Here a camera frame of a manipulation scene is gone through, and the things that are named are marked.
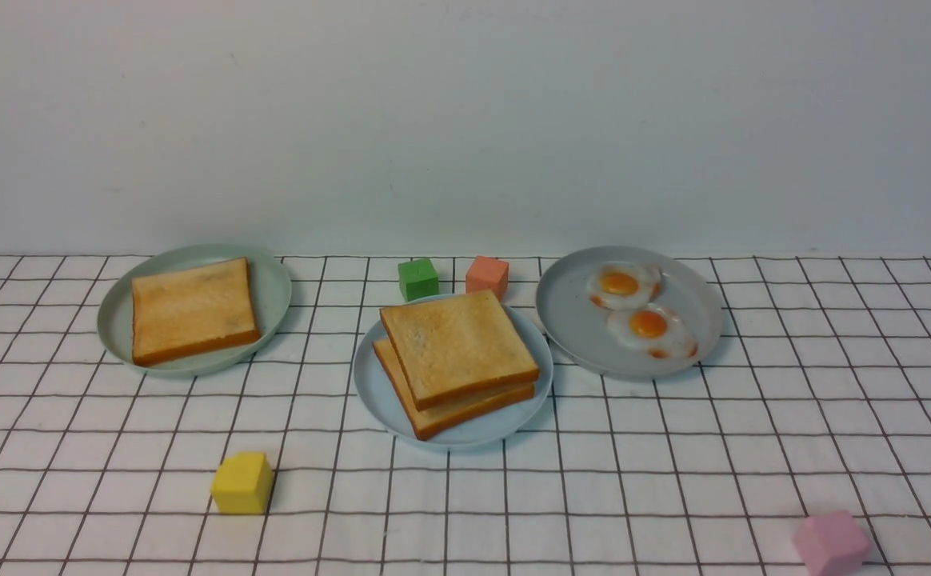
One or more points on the toast slice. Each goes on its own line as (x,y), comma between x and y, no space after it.
(452,347)
(426,423)
(194,311)

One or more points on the orange cube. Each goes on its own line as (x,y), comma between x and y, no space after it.
(487,274)

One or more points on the green cube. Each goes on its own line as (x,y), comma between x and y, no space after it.
(418,279)

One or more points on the grey plate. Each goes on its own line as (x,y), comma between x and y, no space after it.
(578,326)

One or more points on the light blue plate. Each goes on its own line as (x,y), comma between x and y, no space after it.
(378,395)

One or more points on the upper fried egg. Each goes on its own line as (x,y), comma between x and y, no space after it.
(623,285)

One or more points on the pale green plate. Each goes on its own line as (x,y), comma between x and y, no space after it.
(270,290)

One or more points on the yellow cube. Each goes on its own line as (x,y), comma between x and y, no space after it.
(243,483)

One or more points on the checkered white tablecloth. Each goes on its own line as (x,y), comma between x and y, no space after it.
(817,398)

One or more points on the pink cube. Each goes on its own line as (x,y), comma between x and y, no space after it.
(832,543)

